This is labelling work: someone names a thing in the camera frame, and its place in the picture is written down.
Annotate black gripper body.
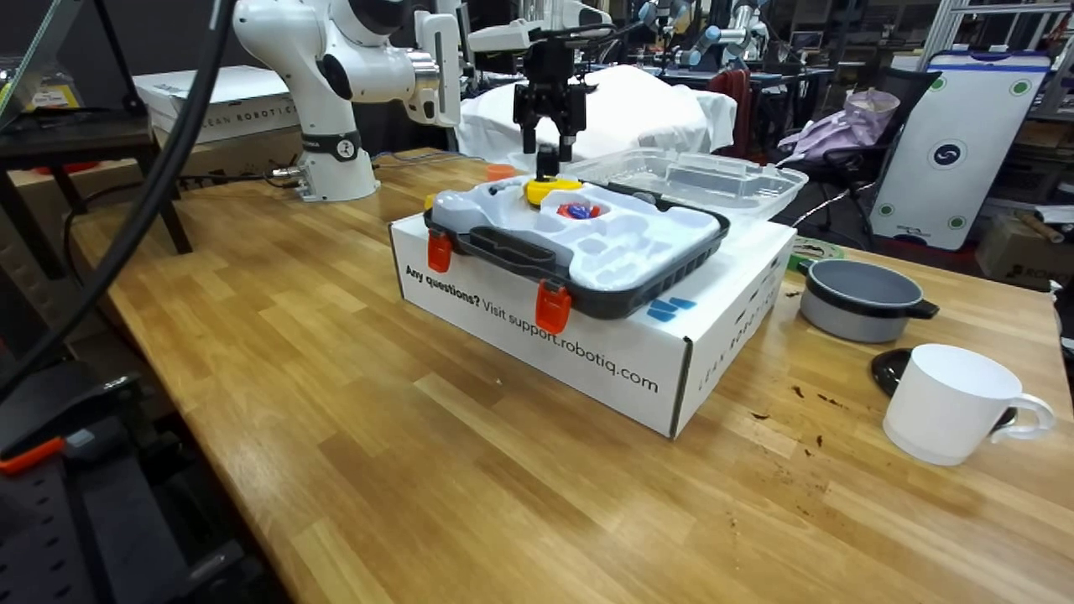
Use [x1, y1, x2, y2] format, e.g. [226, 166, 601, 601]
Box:
[514, 41, 587, 128]

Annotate black salt cellar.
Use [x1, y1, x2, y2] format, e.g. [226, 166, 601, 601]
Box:
[535, 152, 560, 182]

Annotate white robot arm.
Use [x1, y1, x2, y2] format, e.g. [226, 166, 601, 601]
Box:
[230, 0, 471, 201]

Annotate white cardboard box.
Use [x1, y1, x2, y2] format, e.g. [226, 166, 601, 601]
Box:
[388, 216, 795, 440]

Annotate yellow round toy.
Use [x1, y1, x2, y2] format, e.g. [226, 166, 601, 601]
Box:
[524, 179, 585, 208]

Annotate white cloth covered object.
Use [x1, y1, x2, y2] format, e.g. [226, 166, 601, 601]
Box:
[455, 69, 738, 173]

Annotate red blue toy pieces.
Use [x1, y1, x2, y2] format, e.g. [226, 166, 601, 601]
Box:
[556, 201, 607, 217]

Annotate grey black organizer case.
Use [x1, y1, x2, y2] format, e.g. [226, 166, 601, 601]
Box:
[421, 179, 732, 336]

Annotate clear plastic lid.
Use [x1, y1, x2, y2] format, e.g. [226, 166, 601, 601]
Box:
[570, 149, 808, 221]

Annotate white flat boxes stack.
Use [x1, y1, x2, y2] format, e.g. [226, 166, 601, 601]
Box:
[134, 64, 298, 144]

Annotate grey pot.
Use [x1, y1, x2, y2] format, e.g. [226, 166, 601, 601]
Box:
[799, 258, 936, 344]

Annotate black coaster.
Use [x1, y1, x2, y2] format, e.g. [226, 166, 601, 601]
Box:
[870, 350, 1018, 433]

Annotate white panel cart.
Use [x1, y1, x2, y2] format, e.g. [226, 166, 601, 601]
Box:
[870, 50, 1049, 252]

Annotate white mug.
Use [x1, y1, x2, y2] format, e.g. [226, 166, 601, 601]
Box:
[883, 344, 1057, 467]

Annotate black side table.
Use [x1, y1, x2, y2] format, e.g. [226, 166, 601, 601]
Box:
[0, 110, 161, 278]

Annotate black cable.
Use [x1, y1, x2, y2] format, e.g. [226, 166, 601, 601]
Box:
[0, 0, 240, 404]

